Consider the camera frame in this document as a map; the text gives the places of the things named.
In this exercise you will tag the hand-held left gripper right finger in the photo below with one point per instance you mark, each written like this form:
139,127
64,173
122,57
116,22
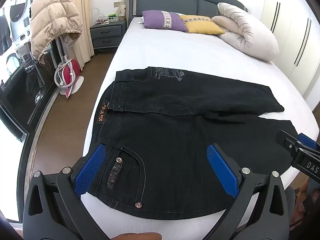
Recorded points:
221,170

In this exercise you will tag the grey nightstand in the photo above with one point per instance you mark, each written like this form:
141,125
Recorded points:
107,35

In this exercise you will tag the yellow pillow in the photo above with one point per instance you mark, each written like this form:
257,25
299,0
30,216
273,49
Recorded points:
202,25

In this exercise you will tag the person's left hand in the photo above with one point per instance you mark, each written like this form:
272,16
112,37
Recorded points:
137,237

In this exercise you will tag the beige folded duvet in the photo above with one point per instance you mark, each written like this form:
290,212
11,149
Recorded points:
247,30

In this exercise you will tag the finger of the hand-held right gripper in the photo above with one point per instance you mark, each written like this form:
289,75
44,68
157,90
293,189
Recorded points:
286,138
308,141

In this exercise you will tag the purple pillow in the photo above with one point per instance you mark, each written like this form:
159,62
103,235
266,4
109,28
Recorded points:
162,20

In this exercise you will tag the beige box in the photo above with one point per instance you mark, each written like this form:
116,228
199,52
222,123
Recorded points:
121,11

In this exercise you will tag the beige curtain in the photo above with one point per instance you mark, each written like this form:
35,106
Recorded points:
83,10

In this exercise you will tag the white bed mattress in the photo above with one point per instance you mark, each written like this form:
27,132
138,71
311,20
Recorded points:
180,52

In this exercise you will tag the sliding glass door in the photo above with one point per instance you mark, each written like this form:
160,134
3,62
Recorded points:
22,92

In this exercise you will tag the beige puffer jacket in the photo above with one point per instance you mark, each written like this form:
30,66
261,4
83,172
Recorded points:
53,17

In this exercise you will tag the black denim pants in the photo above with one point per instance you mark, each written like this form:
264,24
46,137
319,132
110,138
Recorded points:
175,142

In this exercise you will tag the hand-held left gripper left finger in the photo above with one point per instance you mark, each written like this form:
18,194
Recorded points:
91,167

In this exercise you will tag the white washing machine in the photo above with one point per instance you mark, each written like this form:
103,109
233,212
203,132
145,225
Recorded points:
20,10

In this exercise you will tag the white wardrobe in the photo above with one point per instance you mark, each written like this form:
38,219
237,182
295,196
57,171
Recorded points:
295,30

